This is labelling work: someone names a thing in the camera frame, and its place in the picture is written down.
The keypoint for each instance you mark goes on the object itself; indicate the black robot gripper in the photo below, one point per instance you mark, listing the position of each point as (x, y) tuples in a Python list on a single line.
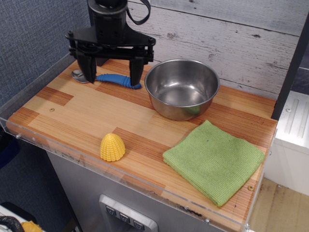
[(111, 37)]

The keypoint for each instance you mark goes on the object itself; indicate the stainless steel bowl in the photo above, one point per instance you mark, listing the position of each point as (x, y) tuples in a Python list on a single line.
[(181, 89)]

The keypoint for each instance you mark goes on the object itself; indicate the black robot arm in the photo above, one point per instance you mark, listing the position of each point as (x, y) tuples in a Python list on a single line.
[(106, 2)]

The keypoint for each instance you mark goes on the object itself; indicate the yellow toy corn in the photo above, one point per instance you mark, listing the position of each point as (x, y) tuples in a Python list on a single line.
[(112, 148)]

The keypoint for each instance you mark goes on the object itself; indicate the clear acrylic table guard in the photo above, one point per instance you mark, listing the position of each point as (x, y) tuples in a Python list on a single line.
[(48, 109)]

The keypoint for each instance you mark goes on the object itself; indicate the green folded cloth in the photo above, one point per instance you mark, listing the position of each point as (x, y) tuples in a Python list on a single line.
[(215, 162)]

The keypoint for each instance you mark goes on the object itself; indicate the silver dispenser panel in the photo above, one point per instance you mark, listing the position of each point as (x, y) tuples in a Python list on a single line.
[(121, 218)]

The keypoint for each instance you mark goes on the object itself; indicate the yellow object bottom left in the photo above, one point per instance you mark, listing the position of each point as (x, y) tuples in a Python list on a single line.
[(30, 226)]

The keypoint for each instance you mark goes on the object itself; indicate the white aluminium side block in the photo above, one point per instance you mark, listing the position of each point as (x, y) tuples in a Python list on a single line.
[(293, 125)]

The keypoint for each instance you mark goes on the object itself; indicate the blue handled metal spoon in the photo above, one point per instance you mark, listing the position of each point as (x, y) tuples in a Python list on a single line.
[(113, 79)]

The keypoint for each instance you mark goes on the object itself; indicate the black vertical post right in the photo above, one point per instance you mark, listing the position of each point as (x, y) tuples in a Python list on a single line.
[(292, 71)]

